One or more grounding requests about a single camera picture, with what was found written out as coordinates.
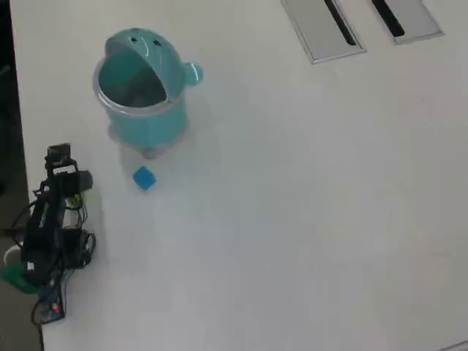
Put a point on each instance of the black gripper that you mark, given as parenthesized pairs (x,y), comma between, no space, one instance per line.
(69,181)

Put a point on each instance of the blue lego block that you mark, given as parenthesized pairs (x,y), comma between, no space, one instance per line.
(144,178)

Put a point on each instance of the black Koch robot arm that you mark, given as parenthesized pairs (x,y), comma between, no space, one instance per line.
(40,237)

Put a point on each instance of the teal whale-shaped bin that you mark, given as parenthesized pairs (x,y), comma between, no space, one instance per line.
(153,124)

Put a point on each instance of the white round object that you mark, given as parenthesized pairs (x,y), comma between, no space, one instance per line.
(11,254)

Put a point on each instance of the green table clamp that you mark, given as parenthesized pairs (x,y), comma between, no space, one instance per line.
(14,274)

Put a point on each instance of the blue controller circuit board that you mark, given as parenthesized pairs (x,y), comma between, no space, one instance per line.
(53,311)

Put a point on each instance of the dark furniture panel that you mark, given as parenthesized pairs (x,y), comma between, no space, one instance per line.
(7,109)

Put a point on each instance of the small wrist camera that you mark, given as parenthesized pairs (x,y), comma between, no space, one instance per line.
(58,153)

